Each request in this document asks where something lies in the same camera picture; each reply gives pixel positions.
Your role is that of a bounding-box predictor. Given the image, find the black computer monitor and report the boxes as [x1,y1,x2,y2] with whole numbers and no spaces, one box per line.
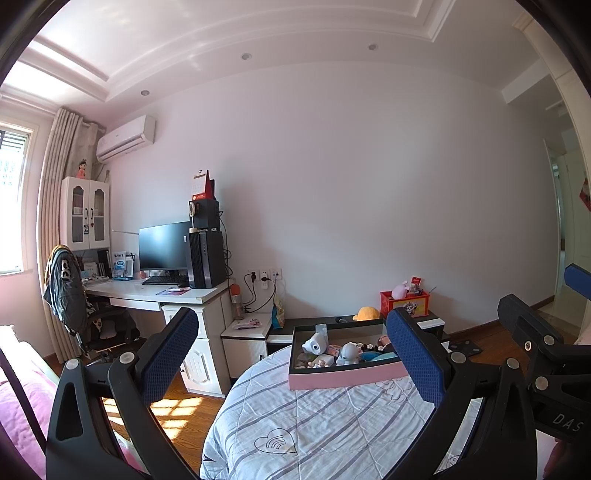
[139,222,192,273]

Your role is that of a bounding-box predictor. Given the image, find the white air conditioner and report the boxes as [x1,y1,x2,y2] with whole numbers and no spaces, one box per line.
[96,115,157,163]

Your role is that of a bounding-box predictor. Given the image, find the white computer desk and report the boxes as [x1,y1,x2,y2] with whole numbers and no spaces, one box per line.
[83,277,236,398]

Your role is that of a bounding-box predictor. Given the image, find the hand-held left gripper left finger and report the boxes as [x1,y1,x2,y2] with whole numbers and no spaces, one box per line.
[45,306,200,480]

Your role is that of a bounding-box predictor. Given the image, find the white glass door cabinet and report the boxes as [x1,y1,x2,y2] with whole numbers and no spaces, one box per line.
[60,176,112,252]

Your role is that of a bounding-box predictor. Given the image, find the magenta bedspread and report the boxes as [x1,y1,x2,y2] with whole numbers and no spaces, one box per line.
[0,323,61,480]

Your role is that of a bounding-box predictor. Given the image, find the black bathroom scale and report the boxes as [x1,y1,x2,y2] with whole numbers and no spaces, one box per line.
[447,339,483,358]

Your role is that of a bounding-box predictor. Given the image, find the window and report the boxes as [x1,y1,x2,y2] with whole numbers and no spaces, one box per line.
[0,122,35,275]

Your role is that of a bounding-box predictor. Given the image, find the dark top nightstand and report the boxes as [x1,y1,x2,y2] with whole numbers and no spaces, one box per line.
[413,310,448,344]

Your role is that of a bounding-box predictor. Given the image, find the blue package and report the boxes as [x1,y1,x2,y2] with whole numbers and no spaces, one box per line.
[112,250,134,281]

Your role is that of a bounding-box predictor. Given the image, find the black office chair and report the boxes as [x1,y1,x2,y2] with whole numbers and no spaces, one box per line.
[65,295,141,365]

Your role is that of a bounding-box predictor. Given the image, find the dark printed jacket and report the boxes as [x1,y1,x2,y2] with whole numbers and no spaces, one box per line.
[43,244,88,333]

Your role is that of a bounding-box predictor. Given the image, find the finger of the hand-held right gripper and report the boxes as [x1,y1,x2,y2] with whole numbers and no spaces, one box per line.
[498,294,568,366]
[564,264,591,296]

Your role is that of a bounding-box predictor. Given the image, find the black power cables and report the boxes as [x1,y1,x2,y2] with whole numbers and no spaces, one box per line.
[242,274,278,315]

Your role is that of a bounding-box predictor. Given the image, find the black keyboard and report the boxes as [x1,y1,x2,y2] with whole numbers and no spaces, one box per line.
[142,275,190,287]

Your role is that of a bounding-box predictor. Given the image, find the white astronaut figurine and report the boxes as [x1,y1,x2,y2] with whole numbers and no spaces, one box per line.
[336,342,363,366]

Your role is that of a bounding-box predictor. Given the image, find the wall power sockets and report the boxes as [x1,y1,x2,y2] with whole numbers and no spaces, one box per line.
[246,268,283,291]

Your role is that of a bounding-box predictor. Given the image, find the striped white quilt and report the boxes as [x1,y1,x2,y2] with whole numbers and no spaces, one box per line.
[199,344,532,480]

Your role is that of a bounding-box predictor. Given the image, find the white bedside cabinet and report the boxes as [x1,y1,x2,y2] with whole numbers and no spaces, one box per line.
[221,313,296,398]

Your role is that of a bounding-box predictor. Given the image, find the red desk calendar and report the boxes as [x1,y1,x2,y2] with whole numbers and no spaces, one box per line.
[191,169,216,200]

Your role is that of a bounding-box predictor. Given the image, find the white door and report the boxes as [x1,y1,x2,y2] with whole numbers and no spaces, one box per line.
[542,134,591,333]

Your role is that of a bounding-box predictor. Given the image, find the red storage box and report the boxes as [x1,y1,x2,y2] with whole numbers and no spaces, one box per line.
[379,290,432,318]

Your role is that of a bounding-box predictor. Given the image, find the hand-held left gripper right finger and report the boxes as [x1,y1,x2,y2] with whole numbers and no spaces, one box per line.
[383,307,539,480]

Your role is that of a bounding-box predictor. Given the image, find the black computer tower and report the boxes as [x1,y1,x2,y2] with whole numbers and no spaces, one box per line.
[187,228,228,290]

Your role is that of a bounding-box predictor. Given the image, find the pink storage box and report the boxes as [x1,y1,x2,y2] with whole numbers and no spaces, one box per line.
[288,318,407,392]

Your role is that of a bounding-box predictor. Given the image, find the beige curtain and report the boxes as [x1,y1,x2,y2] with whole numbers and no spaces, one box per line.
[39,107,109,365]

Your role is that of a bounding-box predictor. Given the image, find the black speaker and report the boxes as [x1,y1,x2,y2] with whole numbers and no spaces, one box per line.
[188,198,222,232]

